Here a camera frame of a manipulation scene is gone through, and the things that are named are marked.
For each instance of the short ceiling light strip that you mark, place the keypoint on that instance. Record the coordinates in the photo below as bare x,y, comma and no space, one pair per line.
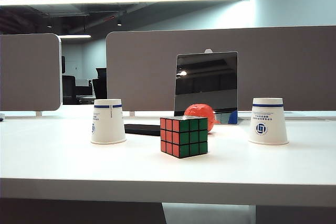
76,36

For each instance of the black flat phone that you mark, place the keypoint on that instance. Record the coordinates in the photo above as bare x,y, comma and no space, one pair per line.
141,129

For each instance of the small grey object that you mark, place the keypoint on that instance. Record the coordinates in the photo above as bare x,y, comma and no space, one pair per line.
1,117

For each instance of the long brown desk partition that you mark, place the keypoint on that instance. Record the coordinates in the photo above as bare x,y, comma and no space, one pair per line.
283,69

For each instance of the silver framed standing mirror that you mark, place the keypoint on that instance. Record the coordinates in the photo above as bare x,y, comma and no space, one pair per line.
207,82

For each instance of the Rubik's cube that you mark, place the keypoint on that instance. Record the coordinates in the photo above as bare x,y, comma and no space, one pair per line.
183,137

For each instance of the short brown desk partition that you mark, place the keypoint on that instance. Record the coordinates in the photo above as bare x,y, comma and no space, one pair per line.
29,72

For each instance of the white paper cup blue logo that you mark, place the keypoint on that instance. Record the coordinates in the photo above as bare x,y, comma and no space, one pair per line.
267,119
107,127

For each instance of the white partition foot bracket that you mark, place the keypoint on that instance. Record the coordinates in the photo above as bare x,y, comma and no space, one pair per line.
39,113
132,113

